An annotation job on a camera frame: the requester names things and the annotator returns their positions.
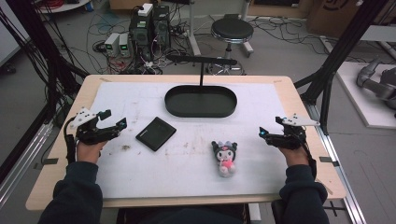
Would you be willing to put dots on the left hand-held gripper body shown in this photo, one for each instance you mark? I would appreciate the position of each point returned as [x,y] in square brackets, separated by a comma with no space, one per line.
[91,133]

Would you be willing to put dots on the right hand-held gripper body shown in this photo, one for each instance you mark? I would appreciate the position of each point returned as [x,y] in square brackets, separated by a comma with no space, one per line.
[289,138]

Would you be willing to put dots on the black and pink plush toy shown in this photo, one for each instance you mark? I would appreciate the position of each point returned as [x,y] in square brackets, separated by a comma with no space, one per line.
[225,157]

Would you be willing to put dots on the black oval tray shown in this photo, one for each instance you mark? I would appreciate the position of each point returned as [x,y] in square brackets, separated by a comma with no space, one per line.
[200,101]

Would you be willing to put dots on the person's left hand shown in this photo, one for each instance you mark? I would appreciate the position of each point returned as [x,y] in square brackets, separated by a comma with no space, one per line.
[90,152]

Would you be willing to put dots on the person's right hand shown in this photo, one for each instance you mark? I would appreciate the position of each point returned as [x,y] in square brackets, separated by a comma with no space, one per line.
[292,157]

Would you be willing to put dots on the grey power supply unit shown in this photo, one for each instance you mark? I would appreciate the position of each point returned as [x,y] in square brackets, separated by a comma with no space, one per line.
[112,43]
[124,45]

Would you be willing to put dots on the white floor board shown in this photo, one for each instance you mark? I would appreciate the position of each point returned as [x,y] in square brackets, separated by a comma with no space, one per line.
[358,102]

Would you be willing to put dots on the white table mat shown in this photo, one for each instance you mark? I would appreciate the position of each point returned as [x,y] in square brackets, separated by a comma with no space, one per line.
[186,174]

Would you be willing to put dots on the black computer tower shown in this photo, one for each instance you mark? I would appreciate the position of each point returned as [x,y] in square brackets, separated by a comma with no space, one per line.
[140,35]
[162,26]

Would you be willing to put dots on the black T-shaped stand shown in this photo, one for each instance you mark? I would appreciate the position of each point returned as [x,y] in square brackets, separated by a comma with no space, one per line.
[201,60]

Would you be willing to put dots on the black round stool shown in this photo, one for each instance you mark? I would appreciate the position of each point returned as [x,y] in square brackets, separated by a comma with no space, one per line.
[232,29]

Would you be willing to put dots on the white box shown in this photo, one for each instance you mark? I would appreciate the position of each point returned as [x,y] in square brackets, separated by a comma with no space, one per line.
[145,9]

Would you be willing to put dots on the cardboard box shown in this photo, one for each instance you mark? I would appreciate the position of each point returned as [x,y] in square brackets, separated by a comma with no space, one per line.
[330,18]

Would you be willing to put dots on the aluminium rail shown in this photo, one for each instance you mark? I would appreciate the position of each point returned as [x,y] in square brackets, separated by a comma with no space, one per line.
[342,183]
[25,161]

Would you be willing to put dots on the black metal frame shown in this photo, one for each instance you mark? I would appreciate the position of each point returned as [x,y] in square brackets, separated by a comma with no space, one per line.
[40,46]
[342,46]

